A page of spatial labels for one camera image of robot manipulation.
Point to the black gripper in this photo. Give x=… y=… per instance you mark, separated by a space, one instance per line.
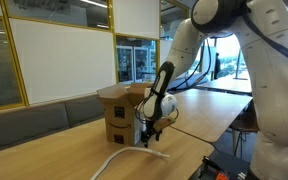
x=150 y=129

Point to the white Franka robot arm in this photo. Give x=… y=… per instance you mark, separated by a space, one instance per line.
x=277 y=100

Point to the brown cardboard shipping box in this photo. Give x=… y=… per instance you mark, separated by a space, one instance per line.
x=117 y=113

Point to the chair with metal legs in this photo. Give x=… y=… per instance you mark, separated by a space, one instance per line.
x=244 y=125

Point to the distant dark-clothed person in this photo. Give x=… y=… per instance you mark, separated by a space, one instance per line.
x=217 y=65

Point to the grey upholstered bench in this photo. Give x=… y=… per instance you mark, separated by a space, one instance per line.
x=24 y=126

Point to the large white wall panel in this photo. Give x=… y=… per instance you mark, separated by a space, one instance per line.
x=64 y=60

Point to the yellow partition frame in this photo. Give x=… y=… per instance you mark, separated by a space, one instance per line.
x=110 y=16

